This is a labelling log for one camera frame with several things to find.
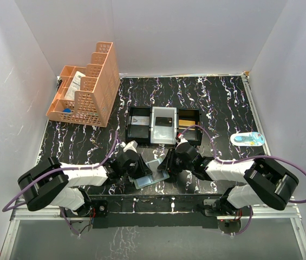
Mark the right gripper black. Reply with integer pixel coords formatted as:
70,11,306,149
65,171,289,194
158,148,193,173

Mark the green card holder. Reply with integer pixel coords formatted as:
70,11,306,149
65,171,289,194
128,158,170,190

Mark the white plastic bin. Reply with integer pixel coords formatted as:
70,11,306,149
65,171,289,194
151,107,177,145

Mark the black bin with white card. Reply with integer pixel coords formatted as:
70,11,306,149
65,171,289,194
125,106,152,145

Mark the black bin with gold card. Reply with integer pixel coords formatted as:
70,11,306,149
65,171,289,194
177,108,203,146

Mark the peach plastic desk organizer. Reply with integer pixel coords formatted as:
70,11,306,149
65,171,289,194
47,42,120,127

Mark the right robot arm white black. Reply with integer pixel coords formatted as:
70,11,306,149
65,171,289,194
158,138,299,215

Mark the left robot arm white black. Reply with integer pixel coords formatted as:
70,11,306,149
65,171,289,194
17,141,152,216

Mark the gold card in black bin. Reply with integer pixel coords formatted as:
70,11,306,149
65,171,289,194
179,120,196,128

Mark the black card in white bin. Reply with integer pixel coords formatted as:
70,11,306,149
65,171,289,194
154,117,173,127

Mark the blue white oval package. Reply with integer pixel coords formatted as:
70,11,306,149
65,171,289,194
230,132,265,147

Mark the blue small object in organizer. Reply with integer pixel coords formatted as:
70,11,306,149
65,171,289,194
62,108,73,113

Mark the white paper packet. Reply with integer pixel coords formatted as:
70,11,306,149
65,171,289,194
64,71,85,100

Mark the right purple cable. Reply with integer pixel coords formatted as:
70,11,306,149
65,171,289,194
178,125,306,236

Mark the purple cable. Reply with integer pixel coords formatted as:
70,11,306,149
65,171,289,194
2,131,122,239
178,125,306,236

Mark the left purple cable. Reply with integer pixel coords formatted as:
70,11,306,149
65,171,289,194
2,131,122,239

